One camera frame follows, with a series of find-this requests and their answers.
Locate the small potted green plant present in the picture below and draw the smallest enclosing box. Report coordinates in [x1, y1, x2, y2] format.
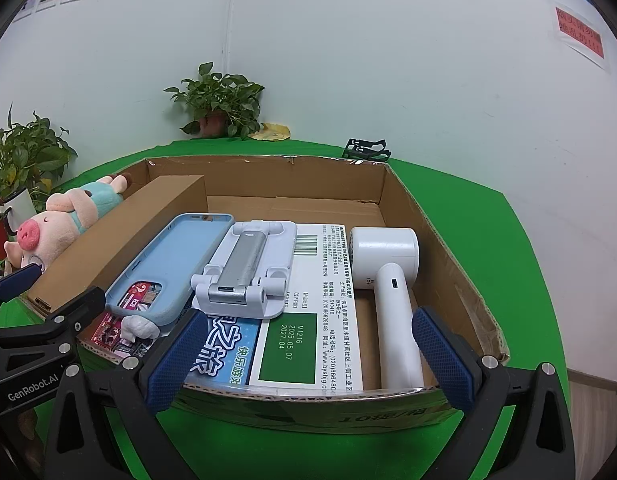
[163, 62, 265, 140]

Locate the colourful cartoon game box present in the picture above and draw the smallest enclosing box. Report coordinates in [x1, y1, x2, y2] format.
[91, 282, 262, 387]

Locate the yellow dry leaf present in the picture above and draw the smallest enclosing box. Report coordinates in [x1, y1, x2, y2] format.
[248, 122, 292, 141]

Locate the red wall notice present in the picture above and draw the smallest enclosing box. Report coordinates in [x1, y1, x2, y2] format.
[555, 6, 605, 58]

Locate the green table cloth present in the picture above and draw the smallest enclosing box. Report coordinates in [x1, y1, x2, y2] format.
[0, 139, 571, 480]

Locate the light blue phone case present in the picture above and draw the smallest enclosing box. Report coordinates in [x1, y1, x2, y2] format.
[104, 212, 236, 328]

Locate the white handheld hair dryer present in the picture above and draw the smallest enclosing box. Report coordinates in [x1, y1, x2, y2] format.
[348, 226, 425, 390]

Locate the long brown cardboard box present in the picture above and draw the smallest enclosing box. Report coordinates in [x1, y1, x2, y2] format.
[26, 175, 209, 318]

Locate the pink pig plush toy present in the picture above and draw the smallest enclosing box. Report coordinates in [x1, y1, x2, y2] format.
[3, 175, 129, 273]

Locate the white and green box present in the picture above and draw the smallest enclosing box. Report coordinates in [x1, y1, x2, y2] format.
[253, 223, 365, 391]

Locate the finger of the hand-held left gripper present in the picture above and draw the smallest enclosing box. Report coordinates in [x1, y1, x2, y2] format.
[0, 286, 106, 361]
[0, 262, 43, 306]

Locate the small white fuzzy charm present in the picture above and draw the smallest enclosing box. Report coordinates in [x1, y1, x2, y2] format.
[122, 314, 160, 341]

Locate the large cardboard box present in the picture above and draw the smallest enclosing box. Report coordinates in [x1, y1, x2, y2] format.
[18, 155, 510, 436]

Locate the white folding phone stand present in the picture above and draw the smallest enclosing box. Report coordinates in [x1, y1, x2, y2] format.
[191, 220, 298, 320]

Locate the black plastic clip frame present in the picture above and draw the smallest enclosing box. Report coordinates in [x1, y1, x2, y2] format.
[341, 137, 391, 162]

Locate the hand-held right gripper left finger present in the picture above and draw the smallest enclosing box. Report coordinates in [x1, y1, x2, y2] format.
[43, 308, 209, 480]

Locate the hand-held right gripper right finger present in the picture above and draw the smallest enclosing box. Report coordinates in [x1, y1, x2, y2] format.
[411, 306, 576, 480]

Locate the white mug black handle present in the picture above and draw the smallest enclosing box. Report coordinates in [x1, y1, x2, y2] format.
[0, 186, 36, 236]

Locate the large potted green plant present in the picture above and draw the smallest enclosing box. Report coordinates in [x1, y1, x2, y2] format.
[0, 102, 78, 211]

